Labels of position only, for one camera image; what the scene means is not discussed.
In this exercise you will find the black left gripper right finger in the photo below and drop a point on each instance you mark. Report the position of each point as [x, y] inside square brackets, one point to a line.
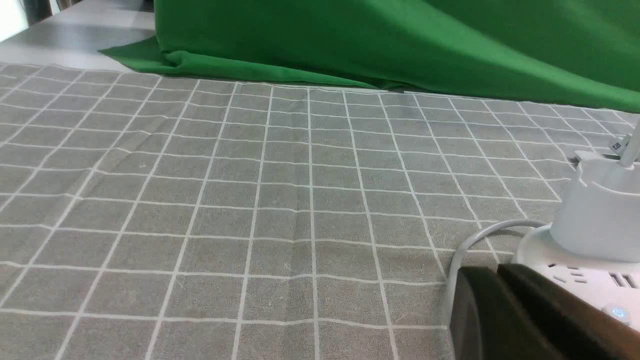
[575, 328]

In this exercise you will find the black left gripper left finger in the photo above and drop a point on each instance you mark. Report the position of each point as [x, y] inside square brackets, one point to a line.
[488, 323]

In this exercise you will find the white power strip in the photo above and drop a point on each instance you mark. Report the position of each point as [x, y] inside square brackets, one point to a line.
[611, 287]

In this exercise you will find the white plug adapter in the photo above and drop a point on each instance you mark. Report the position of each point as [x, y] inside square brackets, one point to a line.
[599, 216]

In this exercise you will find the green backdrop cloth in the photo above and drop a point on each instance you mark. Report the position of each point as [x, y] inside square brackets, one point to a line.
[574, 52]

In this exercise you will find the grey checked tablecloth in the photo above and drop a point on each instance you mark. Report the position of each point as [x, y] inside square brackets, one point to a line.
[163, 218]

